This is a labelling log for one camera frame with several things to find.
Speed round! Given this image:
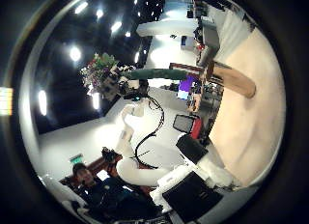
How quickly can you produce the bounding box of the red rose flower bouquet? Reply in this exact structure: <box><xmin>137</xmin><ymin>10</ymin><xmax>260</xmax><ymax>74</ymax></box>
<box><xmin>79</xmin><ymin>52</ymin><xmax>191</xmax><ymax>101</ymax></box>

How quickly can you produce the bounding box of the tall gold cylinder vase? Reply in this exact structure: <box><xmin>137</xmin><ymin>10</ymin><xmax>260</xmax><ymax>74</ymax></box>
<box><xmin>206</xmin><ymin>61</ymin><xmax>258</xmax><ymax>99</ymax></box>

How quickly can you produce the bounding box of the computer monitor purple screen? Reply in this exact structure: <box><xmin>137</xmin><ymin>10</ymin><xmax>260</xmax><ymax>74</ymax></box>
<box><xmin>176</xmin><ymin>74</ymin><xmax>198</xmax><ymax>101</ymax></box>

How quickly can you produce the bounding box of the black red office chair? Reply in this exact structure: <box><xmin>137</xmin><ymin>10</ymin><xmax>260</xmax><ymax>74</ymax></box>
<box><xmin>172</xmin><ymin>113</ymin><xmax>204</xmax><ymax>140</ymax></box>

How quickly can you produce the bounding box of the ceiling lamp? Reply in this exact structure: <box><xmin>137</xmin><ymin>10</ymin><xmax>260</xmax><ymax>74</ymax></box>
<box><xmin>109</xmin><ymin>20</ymin><xmax>124</xmax><ymax>34</ymax></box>
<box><xmin>69</xmin><ymin>45</ymin><xmax>82</xmax><ymax>63</ymax></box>

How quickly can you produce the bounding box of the green exit sign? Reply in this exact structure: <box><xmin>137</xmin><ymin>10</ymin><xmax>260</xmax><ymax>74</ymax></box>
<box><xmin>69</xmin><ymin>153</ymin><xmax>85</xmax><ymax>166</ymax></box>

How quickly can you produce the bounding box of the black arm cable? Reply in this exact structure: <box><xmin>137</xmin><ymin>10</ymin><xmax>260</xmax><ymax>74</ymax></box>
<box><xmin>133</xmin><ymin>96</ymin><xmax>166</xmax><ymax>170</ymax></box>

